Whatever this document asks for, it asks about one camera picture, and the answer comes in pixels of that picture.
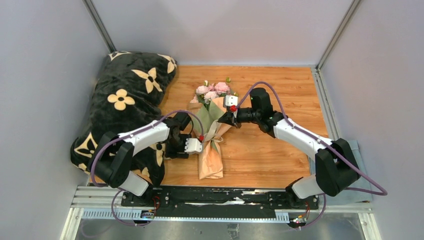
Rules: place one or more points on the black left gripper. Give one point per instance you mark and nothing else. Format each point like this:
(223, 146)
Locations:
(175, 153)

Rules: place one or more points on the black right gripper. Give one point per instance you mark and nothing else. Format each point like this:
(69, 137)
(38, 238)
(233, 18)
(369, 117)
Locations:
(228, 118)

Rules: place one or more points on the pink fake flower bouquet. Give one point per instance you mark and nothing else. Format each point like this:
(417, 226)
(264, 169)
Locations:
(209, 91)

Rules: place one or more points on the green and peach wrapping paper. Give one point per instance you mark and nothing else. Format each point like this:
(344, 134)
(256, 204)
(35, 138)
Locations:
(210, 163)

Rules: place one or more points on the white gold-lettered ribbon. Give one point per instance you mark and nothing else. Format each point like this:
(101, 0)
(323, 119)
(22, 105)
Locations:
(211, 132)

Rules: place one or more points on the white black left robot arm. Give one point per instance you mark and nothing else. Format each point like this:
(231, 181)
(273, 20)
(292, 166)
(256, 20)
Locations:
(110, 164)

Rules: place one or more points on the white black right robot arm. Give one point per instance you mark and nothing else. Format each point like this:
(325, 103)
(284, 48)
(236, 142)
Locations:
(334, 160)

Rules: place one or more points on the black floral plush blanket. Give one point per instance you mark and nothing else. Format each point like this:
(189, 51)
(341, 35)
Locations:
(130, 88)

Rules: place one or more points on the blue denim tote bag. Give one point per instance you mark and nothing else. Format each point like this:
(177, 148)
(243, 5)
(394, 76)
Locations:
(347, 197)

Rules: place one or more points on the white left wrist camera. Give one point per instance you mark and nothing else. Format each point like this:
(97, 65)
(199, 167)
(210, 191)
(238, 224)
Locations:
(193, 146)

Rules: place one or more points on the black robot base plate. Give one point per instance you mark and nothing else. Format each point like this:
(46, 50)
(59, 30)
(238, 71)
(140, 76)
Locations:
(218, 202)

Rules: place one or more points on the aluminium front frame rail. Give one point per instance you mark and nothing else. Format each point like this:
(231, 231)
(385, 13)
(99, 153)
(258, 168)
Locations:
(97, 214)

